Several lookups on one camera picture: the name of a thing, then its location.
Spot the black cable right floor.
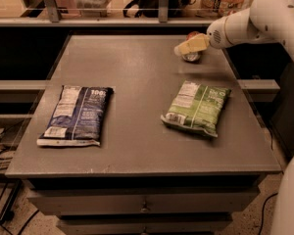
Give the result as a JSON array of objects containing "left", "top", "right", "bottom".
[{"left": 257, "top": 192, "right": 278, "bottom": 235}]

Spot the red coke can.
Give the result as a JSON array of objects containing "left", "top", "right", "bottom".
[{"left": 182, "top": 31, "right": 201, "bottom": 63}]

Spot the clear plastic container background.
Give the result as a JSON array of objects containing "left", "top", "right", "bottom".
[{"left": 74, "top": 0, "right": 111, "bottom": 17}]

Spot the black cables left floor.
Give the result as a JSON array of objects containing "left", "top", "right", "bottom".
[{"left": 0, "top": 120, "right": 40, "bottom": 235}]

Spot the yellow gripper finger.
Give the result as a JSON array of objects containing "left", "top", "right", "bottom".
[{"left": 174, "top": 33, "right": 210, "bottom": 56}]

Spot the metal shelf rail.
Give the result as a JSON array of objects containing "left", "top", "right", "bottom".
[{"left": 0, "top": 0, "right": 215, "bottom": 28}]

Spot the green chip bag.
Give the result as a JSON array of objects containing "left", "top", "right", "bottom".
[{"left": 161, "top": 80, "right": 231, "bottom": 138}]

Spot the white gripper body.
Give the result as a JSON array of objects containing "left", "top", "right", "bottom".
[{"left": 207, "top": 16, "right": 239, "bottom": 49}]

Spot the blue chip bag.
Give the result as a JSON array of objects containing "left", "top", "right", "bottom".
[{"left": 36, "top": 85, "right": 114, "bottom": 147}]

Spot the upper drawer knob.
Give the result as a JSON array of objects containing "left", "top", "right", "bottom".
[{"left": 140, "top": 202, "right": 150, "bottom": 213}]

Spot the grey drawer cabinet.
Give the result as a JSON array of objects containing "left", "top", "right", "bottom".
[{"left": 7, "top": 35, "right": 280, "bottom": 235}]

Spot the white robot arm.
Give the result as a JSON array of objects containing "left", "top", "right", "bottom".
[{"left": 174, "top": 0, "right": 294, "bottom": 235}]

